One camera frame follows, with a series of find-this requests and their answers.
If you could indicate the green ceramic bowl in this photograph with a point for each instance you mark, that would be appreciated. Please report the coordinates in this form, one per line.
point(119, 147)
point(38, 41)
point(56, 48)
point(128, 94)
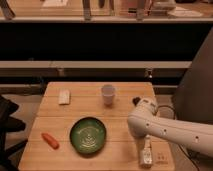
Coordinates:
point(88, 135)

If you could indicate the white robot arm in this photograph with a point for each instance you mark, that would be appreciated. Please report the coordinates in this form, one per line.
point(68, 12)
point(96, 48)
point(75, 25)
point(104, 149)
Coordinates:
point(143, 120)

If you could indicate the white paper cup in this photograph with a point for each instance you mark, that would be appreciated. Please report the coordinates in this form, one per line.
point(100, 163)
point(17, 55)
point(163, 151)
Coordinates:
point(108, 94)

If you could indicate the black remote control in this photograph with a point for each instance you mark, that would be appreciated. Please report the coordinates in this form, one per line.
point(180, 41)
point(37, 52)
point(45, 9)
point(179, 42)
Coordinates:
point(136, 100)

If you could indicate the white rectangular block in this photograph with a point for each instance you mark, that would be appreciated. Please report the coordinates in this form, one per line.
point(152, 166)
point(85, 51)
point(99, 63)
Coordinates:
point(64, 97)

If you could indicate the white plastic bottle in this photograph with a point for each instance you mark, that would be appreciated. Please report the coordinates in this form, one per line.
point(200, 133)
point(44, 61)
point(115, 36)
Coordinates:
point(145, 154)

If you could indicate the orange carrot toy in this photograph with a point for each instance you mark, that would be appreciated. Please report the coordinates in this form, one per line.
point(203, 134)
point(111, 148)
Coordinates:
point(50, 140)

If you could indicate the black office chair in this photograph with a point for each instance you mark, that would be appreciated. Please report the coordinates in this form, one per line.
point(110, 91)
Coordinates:
point(9, 124)

